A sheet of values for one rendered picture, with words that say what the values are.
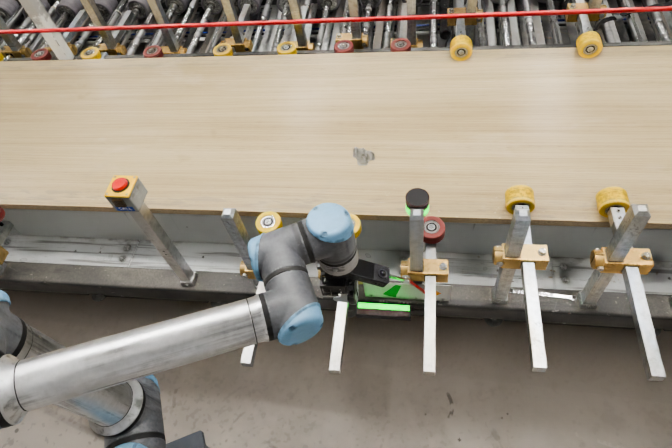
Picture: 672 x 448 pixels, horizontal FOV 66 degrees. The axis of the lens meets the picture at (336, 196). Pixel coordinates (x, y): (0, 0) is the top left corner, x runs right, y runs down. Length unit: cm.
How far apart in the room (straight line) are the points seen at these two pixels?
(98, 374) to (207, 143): 111
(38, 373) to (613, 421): 199
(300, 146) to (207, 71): 61
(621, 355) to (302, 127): 159
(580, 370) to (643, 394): 23
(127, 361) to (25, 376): 16
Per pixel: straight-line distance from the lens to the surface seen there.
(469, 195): 163
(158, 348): 97
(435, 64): 205
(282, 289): 98
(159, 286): 187
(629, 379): 246
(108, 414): 147
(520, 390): 233
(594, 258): 150
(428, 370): 140
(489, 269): 182
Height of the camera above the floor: 219
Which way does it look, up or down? 52 degrees down
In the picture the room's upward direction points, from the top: 11 degrees counter-clockwise
